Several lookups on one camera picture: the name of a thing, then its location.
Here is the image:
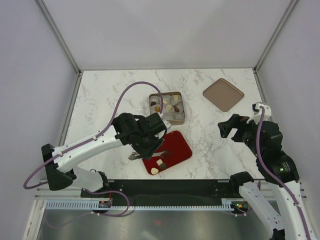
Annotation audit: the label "right aluminium frame post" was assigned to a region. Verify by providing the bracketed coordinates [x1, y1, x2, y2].
[252, 0, 300, 74]

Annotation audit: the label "dark heart chocolate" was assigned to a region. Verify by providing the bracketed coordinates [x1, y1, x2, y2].
[159, 163, 167, 169]

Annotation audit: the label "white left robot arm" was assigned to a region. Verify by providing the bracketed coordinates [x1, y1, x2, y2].
[41, 113, 171, 197]

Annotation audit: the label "gold square tin box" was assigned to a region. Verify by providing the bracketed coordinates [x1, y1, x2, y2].
[148, 91, 186, 126]

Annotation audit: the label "white rounded chocolate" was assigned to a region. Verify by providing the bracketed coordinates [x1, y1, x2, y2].
[150, 167, 159, 175]

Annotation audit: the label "red rectangular tray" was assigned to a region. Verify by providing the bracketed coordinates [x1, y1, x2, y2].
[142, 130, 193, 175]

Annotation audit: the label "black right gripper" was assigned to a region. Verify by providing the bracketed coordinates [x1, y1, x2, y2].
[217, 112, 264, 157]

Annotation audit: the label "round white chocolate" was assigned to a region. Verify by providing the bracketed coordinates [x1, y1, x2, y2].
[173, 95, 180, 102]

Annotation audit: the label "metal tongs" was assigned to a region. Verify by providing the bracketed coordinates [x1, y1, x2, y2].
[128, 150, 171, 161]

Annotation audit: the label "aluminium frame post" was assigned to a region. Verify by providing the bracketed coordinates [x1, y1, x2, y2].
[34, 0, 82, 76]
[252, 0, 300, 74]

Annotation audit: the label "white slotted cable duct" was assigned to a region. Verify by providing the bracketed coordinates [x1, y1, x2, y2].
[45, 199, 234, 211]

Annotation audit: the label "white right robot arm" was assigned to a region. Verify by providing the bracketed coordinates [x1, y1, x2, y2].
[218, 114, 318, 240]

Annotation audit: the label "white square ridged chocolate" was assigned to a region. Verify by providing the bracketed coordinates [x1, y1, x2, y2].
[156, 159, 163, 166]

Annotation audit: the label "gold tin lid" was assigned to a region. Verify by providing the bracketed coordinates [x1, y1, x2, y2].
[202, 78, 245, 112]

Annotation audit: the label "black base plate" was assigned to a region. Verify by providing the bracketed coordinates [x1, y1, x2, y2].
[80, 178, 266, 207]

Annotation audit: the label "brown square chocolate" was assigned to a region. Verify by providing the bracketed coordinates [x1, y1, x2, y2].
[174, 106, 180, 113]

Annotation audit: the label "left aluminium frame post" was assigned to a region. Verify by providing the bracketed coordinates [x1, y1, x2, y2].
[34, 0, 82, 76]

